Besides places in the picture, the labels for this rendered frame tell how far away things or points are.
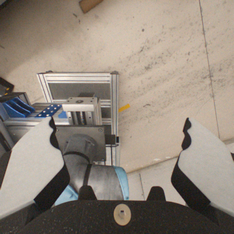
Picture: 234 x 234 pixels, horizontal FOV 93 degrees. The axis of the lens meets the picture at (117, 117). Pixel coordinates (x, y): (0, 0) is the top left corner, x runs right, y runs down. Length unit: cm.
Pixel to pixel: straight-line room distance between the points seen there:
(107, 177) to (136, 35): 133
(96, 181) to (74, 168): 9
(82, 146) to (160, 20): 137
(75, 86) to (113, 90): 42
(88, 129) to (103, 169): 18
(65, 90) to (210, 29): 164
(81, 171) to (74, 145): 12
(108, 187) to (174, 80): 144
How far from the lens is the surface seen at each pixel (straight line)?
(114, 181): 40
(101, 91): 128
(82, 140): 50
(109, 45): 143
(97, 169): 42
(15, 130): 82
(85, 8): 143
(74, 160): 45
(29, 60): 176
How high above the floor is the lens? 142
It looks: 60 degrees down
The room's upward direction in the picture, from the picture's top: 179 degrees counter-clockwise
